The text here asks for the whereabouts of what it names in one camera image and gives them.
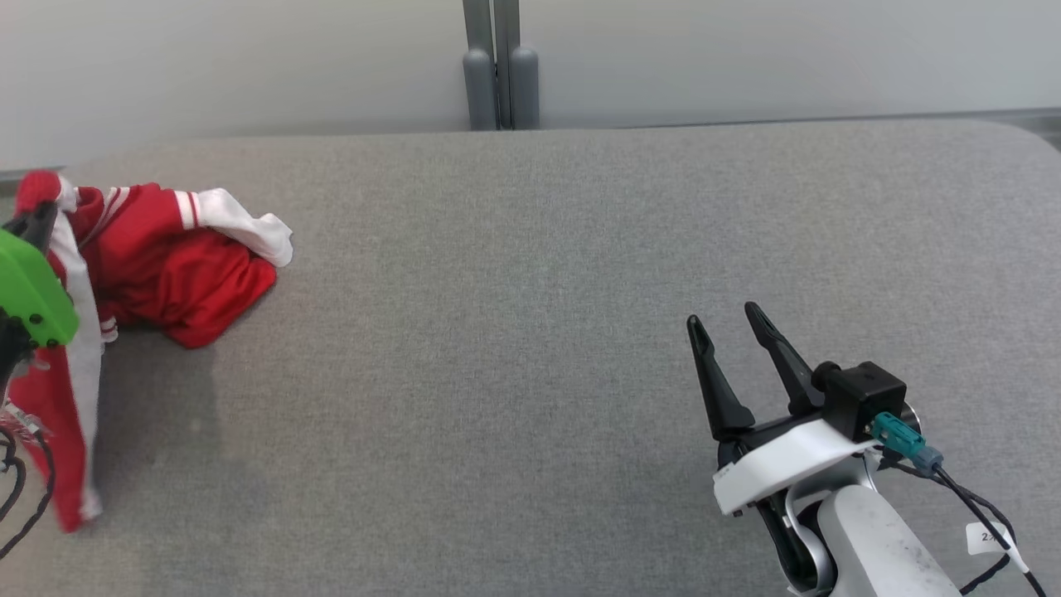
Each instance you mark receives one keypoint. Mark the red white basketball shorts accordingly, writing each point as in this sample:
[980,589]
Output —
[58,431]

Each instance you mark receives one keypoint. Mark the red white basketball jersey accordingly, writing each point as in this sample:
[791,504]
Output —
[182,282]

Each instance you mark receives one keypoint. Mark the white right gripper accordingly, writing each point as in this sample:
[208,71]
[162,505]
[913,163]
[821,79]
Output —
[779,464]

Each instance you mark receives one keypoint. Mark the grey partition post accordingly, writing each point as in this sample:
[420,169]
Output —
[479,83]
[522,83]

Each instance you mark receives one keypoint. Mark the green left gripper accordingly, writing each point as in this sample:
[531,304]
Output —
[29,290]

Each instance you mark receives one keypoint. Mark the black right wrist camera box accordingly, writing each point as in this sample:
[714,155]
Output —
[866,394]

